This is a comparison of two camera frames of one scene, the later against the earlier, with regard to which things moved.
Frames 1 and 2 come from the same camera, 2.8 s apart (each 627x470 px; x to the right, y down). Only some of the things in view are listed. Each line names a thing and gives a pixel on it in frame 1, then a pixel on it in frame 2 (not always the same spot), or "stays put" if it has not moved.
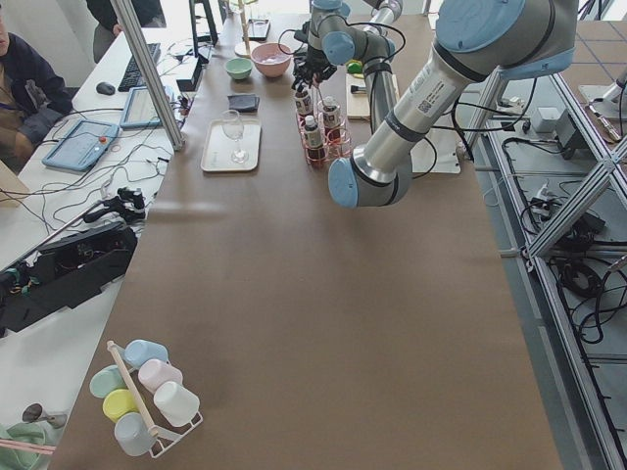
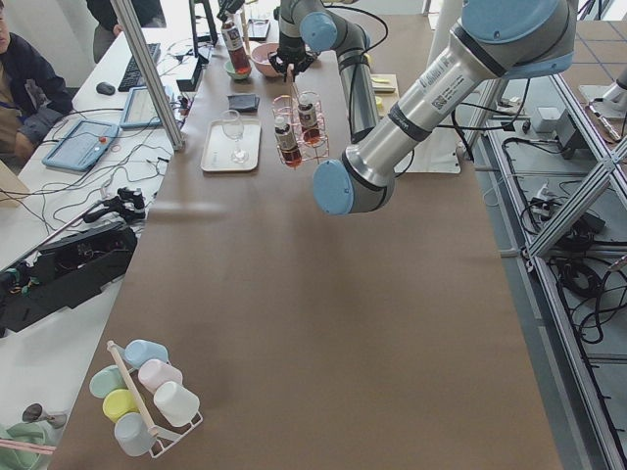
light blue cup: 132,435 stays put
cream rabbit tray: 231,145 stays put
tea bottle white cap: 313,140 → 287,143
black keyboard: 132,76 stays put
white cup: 175,403 stays put
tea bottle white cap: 301,85 → 233,37
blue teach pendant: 140,110 stays put
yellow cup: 118,402 stays put
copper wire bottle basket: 323,132 → 301,130
